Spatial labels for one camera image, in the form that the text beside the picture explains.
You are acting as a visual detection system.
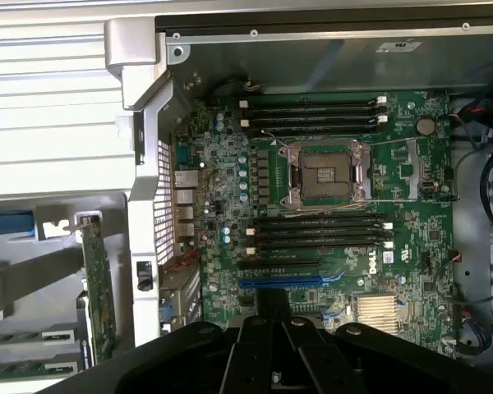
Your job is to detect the black RAM slot white clips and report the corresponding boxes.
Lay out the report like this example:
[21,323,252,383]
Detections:
[245,241,394,259]
[245,222,394,237]
[237,96,389,110]
[239,115,389,130]

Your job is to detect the green RAM stick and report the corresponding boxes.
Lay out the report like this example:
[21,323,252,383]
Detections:
[0,359,85,381]
[0,327,73,346]

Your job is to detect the blue expansion slot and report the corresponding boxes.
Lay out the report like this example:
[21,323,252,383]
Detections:
[237,271,347,289]

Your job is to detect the silver finned heat sink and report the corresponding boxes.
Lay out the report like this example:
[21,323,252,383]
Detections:
[354,292,400,336]

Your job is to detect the black expansion slot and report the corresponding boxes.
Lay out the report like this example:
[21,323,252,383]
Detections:
[237,258,322,271]

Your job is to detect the blue port connector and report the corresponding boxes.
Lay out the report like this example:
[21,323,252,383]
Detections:
[159,298,177,326]

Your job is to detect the black case latch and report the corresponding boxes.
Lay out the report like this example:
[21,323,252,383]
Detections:
[136,259,154,291]

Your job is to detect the metal rear port stack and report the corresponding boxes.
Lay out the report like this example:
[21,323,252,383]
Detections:
[172,167,200,248]

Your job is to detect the green graphics card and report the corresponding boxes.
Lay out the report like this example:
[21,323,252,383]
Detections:
[76,212,118,364]

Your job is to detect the green Dell motherboard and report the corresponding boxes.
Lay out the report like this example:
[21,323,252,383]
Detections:
[197,90,456,359]

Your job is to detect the metal CPU socket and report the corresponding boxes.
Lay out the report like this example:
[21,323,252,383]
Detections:
[277,138,376,208]

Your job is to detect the grey parts rack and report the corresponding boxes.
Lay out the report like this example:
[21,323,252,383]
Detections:
[0,191,135,394]

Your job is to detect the silver open PC case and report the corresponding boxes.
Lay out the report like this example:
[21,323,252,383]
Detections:
[104,15,493,364]

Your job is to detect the round coin cell battery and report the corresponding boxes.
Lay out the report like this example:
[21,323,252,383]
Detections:
[416,117,437,137]

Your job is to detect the blue block on rack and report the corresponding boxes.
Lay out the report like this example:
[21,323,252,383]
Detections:
[0,209,36,240]

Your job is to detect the white label sticker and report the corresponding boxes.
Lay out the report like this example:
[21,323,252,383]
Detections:
[375,39,422,55]

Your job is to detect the red and black wire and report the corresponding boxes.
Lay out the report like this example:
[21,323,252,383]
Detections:
[163,252,200,273]

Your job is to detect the thin wire locking lever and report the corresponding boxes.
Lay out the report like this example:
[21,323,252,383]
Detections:
[285,198,420,218]
[260,129,417,149]

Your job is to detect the black wire bundle with connectors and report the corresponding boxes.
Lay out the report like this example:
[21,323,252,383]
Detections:
[432,252,493,359]

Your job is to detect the grey wire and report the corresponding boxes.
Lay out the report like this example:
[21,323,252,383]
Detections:
[453,148,485,203]

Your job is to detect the black cable bundle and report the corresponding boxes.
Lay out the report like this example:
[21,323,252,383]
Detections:
[449,61,493,233]

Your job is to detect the black fan cable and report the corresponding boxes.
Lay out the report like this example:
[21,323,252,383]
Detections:
[207,75,265,102]

